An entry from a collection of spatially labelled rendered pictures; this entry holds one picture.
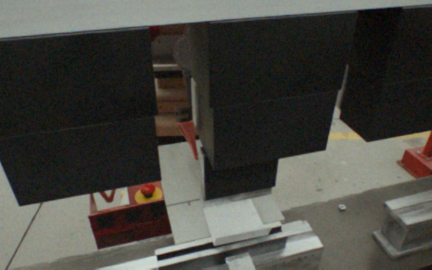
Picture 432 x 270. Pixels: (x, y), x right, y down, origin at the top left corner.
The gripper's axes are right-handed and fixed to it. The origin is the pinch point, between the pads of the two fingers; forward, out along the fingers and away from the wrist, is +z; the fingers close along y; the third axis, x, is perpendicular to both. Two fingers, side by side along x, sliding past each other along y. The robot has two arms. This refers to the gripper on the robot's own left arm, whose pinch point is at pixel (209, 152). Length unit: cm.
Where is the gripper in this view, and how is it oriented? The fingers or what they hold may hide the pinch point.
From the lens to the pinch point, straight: 65.3
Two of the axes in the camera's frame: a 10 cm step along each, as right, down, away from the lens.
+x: -2.4, -0.4, 9.7
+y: 9.6, -1.6, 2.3
